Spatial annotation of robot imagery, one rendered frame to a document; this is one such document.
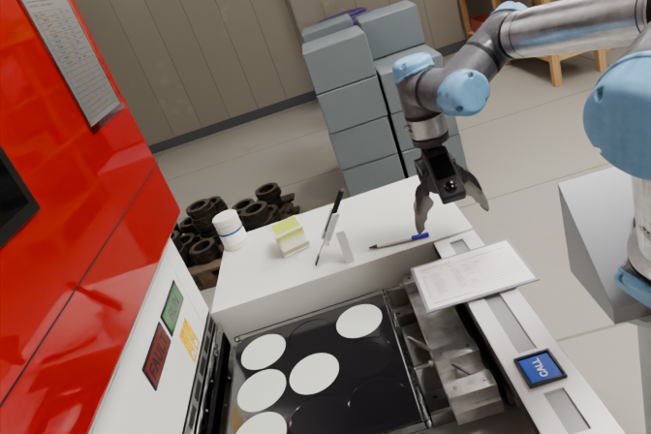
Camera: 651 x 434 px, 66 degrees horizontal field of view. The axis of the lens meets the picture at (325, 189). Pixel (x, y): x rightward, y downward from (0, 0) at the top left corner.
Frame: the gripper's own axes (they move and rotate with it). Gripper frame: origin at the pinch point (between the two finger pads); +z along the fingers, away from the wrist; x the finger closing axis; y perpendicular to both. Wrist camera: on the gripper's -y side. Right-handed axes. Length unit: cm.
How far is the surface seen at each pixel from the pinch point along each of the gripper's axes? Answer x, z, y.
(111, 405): 58, -13, -36
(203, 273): 120, 91, 185
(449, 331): 9.0, 14.5, -13.0
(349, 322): 27.5, 12.5, -3.0
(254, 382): 49, 12, -11
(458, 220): -3.4, 6.0, 10.8
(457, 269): 3.2, 5.6, -7.1
